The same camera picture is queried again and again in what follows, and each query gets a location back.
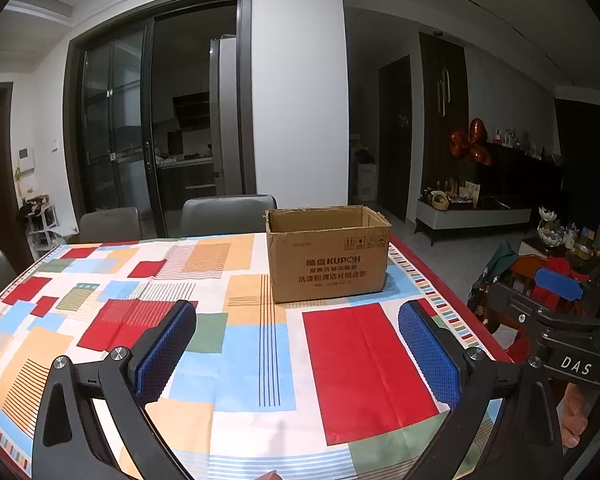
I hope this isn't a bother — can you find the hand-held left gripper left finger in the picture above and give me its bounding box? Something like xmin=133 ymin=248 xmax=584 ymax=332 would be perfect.
xmin=31 ymin=299 xmax=198 ymax=480

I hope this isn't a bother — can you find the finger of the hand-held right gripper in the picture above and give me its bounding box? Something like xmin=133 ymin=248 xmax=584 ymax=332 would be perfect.
xmin=535 ymin=266 xmax=600 ymax=312
xmin=487 ymin=284 xmax=600 ymax=337

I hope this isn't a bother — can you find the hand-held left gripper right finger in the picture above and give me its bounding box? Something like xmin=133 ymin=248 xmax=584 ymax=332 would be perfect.
xmin=398 ymin=299 xmax=565 ymax=480

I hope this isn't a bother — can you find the brown cardboard box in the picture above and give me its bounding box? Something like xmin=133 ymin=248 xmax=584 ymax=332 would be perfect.
xmin=265 ymin=205 xmax=392 ymax=305

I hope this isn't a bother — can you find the person's right hand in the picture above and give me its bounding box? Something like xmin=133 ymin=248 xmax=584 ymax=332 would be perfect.
xmin=561 ymin=385 xmax=600 ymax=451

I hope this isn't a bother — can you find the wooden chair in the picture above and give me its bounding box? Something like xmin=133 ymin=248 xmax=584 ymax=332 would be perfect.
xmin=500 ymin=252 xmax=600 ymax=341

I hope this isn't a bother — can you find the green cloth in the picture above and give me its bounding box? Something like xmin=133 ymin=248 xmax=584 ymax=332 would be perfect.
xmin=471 ymin=241 xmax=520 ymax=307

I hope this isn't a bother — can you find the colourful patchwork tablecloth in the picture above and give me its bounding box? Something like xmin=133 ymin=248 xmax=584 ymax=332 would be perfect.
xmin=0 ymin=232 xmax=513 ymax=480

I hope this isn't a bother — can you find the white lotus ornament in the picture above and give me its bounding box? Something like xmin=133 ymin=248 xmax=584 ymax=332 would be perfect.
xmin=537 ymin=206 xmax=561 ymax=247

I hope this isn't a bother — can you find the white low sideboard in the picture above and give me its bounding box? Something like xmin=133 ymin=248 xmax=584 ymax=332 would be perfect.
xmin=414 ymin=196 xmax=534 ymax=247

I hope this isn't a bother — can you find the wide grey dining chair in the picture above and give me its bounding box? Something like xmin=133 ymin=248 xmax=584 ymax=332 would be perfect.
xmin=180 ymin=194 xmax=279 ymax=239

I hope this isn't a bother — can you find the orange foil balloon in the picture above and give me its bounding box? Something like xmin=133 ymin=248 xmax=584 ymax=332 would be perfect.
xmin=449 ymin=117 xmax=494 ymax=167

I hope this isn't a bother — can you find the white storage rack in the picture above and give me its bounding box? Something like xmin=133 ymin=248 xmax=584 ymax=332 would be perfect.
xmin=24 ymin=194 xmax=77 ymax=257

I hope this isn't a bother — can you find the dark wooden door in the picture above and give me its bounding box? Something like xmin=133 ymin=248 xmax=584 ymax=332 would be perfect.
xmin=378 ymin=55 xmax=414 ymax=222

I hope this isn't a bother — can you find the glass sliding door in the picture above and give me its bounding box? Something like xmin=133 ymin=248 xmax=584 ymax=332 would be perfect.
xmin=64 ymin=0 xmax=257 ymax=238

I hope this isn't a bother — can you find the silver refrigerator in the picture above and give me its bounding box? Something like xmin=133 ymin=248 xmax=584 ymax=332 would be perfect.
xmin=209 ymin=35 xmax=239 ymax=199

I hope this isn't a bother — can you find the dark wall cabinet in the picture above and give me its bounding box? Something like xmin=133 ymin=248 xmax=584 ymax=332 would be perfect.
xmin=480 ymin=141 xmax=566 ymax=211

